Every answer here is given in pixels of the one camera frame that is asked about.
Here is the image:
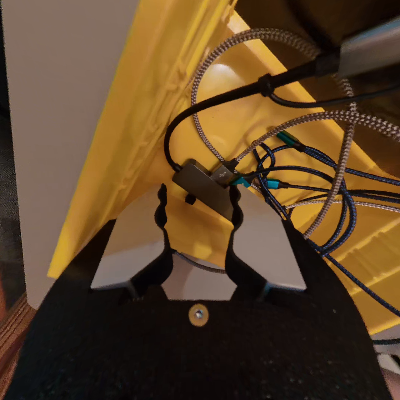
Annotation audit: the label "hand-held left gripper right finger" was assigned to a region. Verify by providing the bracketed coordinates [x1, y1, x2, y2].
[225, 186, 307, 300]

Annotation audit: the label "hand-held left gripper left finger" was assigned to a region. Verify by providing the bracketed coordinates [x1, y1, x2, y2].
[90, 184, 174, 298]

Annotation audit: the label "blue braided cable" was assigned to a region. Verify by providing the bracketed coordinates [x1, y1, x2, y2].
[231, 131, 400, 317]

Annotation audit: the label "grey braided usb cable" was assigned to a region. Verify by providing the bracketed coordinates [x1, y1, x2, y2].
[173, 28, 400, 274]

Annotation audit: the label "yellow plastic bin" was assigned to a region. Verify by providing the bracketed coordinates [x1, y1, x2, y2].
[47, 0, 400, 336]

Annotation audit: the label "wooden pillar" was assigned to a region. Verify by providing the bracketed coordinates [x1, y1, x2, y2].
[0, 292, 36, 400]

